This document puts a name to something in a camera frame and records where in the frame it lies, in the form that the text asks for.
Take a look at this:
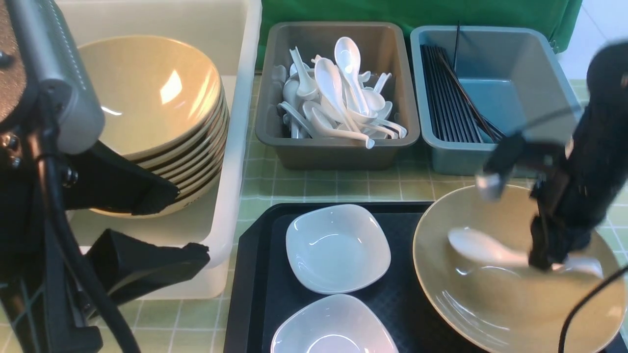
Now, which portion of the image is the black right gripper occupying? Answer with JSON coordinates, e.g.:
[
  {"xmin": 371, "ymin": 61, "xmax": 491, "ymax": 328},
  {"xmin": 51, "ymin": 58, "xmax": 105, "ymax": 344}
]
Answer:
[{"xmin": 475, "ymin": 133, "xmax": 594, "ymax": 271}]

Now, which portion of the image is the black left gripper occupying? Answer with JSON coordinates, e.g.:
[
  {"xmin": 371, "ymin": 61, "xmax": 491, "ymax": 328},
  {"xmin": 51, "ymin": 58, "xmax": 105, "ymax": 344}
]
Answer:
[{"xmin": 0, "ymin": 132, "xmax": 210, "ymax": 353}]

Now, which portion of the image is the white ceramic soup spoon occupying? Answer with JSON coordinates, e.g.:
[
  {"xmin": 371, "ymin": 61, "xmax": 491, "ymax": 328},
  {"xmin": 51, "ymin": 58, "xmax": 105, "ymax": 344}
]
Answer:
[{"xmin": 448, "ymin": 227, "xmax": 604, "ymax": 279}]

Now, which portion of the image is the beige noodle bowl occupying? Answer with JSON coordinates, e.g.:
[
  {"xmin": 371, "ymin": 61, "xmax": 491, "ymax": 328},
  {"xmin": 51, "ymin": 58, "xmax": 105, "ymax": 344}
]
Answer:
[{"xmin": 413, "ymin": 185, "xmax": 601, "ymax": 353}]

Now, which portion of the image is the white square dish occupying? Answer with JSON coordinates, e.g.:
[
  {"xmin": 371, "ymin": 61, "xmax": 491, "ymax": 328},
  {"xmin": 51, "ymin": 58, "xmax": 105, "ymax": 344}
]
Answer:
[
  {"xmin": 270, "ymin": 294, "xmax": 399, "ymax": 353},
  {"xmin": 286, "ymin": 204, "xmax": 391, "ymax": 295}
]

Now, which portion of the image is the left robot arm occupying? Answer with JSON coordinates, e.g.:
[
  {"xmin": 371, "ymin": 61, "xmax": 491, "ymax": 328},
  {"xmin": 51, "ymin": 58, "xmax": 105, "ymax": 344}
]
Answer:
[{"xmin": 0, "ymin": 0, "xmax": 210, "ymax": 353}]

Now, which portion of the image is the top beige bowl in stack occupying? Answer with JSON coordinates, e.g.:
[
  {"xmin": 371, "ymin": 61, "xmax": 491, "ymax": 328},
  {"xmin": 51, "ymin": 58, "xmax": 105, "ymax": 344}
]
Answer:
[{"xmin": 79, "ymin": 35, "xmax": 222, "ymax": 160}]

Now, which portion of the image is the green checkered tablecloth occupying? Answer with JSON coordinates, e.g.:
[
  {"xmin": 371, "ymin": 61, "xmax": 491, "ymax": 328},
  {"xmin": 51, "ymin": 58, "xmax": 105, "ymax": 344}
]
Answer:
[{"xmin": 0, "ymin": 74, "xmax": 628, "ymax": 353}]

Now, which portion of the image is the blue chopstick bin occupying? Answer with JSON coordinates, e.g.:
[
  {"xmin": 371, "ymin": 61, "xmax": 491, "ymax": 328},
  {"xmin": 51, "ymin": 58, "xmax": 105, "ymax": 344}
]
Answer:
[{"xmin": 410, "ymin": 26, "xmax": 582, "ymax": 176}]

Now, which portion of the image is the black serving tray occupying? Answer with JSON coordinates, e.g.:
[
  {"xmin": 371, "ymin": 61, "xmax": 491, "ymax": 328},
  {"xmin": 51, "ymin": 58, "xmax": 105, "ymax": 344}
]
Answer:
[{"xmin": 224, "ymin": 201, "xmax": 628, "ymax": 353}]

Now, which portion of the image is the green backdrop cloth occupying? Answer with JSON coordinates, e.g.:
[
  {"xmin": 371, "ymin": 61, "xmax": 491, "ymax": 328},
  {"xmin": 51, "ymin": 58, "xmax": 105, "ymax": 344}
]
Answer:
[{"xmin": 256, "ymin": 0, "xmax": 582, "ymax": 70}]

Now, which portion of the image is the large white plastic tub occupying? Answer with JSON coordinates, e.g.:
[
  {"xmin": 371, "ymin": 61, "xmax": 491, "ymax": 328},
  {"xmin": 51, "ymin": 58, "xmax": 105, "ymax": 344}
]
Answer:
[{"xmin": 57, "ymin": 0, "xmax": 262, "ymax": 300}]

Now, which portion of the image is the grey spoon bin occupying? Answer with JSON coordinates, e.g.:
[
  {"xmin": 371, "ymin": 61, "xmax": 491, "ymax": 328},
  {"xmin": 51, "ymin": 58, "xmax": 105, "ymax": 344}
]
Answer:
[{"xmin": 255, "ymin": 22, "xmax": 420, "ymax": 170}]

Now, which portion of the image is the white spoon in bin top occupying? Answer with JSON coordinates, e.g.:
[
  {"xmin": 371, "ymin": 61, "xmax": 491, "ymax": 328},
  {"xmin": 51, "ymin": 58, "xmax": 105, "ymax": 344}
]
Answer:
[{"xmin": 334, "ymin": 36, "xmax": 370, "ymax": 115}]

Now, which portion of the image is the black cable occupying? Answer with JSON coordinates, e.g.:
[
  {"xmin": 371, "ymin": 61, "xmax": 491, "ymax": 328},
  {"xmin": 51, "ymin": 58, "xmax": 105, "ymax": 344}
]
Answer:
[{"xmin": 558, "ymin": 265, "xmax": 628, "ymax": 353}]

